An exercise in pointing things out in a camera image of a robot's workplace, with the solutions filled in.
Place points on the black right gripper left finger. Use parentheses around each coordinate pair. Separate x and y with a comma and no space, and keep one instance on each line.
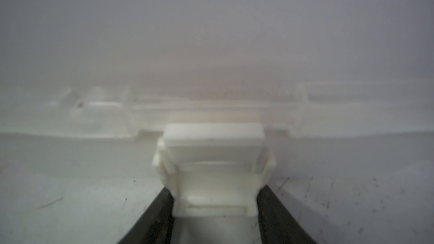
(155,225)

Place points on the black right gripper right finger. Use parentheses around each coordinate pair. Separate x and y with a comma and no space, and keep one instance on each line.
(276,224)

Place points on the white plastic toolbox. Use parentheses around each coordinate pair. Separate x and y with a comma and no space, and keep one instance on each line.
(214,150)

